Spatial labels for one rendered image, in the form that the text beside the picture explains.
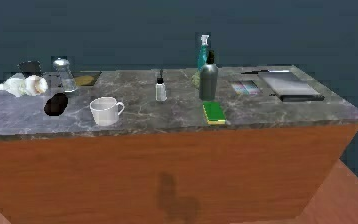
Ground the white mug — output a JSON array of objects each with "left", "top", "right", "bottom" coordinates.
[{"left": 89, "top": 96, "right": 126, "bottom": 127}]

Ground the small clear dispenser bottle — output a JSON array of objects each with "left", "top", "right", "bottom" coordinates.
[{"left": 155, "top": 69, "right": 168, "bottom": 102}]

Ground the green yellow sponge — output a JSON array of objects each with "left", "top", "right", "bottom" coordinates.
[{"left": 202, "top": 101, "right": 227, "bottom": 126}]

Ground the grey metal bottle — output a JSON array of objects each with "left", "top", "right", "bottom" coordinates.
[{"left": 198, "top": 50, "right": 219, "bottom": 101}]

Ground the brown marble-topped kitchen counter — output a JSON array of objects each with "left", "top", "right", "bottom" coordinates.
[{"left": 0, "top": 64, "right": 358, "bottom": 224}]

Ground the teal spray bottle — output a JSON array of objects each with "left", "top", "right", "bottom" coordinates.
[{"left": 196, "top": 34, "right": 210, "bottom": 72}]

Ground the colourful flat card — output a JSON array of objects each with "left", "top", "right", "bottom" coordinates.
[{"left": 230, "top": 80, "right": 262, "bottom": 96}]

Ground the tan flat bread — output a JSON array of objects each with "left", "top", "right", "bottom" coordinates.
[{"left": 74, "top": 75, "right": 96, "bottom": 87}]

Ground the grey closed laptop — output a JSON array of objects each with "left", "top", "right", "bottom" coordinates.
[{"left": 257, "top": 71, "right": 326, "bottom": 103}]

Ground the clear glass shaker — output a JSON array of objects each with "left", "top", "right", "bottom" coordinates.
[{"left": 52, "top": 57, "right": 78, "bottom": 93}]

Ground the black oval object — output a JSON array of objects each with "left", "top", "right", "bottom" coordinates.
[{"left": 43, "top": 92, "right": 69, "bottom": 117}]

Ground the black round pot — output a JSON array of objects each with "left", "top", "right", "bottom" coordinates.
[{"left": 18, "top": 60, "right": 43, "bottom": 75}]

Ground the white crumpled lump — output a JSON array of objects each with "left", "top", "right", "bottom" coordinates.
[{"left": 0, "top": 74, "right": 49, "bottom": 98}]

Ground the black handled knife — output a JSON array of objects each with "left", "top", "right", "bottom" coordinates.
[{"left": 240, "top": 69, "right": 291, "bottom": 75}]

